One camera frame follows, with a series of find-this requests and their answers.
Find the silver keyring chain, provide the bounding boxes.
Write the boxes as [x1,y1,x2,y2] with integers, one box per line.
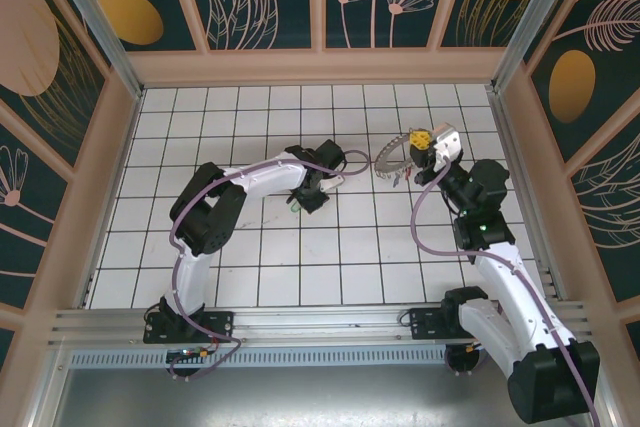
[373,135,417,184]

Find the orange oval pink fern panel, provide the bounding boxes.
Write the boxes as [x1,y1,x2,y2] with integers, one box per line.
[522,0,640,164]

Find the grey sheet metal panel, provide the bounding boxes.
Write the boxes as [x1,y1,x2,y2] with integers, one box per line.
[29,366,616,427]

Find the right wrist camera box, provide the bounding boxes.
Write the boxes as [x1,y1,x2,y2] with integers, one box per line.
[430,121,465,164]

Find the aluminium side rail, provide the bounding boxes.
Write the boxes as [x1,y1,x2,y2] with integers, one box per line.
[487,89,569,306]

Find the pink leaf outline wall panel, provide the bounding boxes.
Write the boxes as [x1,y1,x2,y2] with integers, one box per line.
[569,139,640,304]

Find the aluminium corner post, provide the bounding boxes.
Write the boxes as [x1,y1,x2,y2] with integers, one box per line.
[52,0,146,98]
[491,0,584,94]

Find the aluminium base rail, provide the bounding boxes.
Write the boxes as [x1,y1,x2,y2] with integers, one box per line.
[47,307,594,348]

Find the black round cable port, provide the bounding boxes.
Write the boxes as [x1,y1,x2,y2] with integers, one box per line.
[444,346,476,378]
[167,360,201,382]

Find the slotted grey cable duct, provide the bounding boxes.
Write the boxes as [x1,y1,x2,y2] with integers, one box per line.
[69,348,454,369]

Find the orange oval wall panel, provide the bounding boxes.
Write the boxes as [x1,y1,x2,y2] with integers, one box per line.
[82,0,199,53]

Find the dark teal framed wall panel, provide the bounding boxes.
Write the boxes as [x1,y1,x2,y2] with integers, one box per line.
[0,327,16,366]

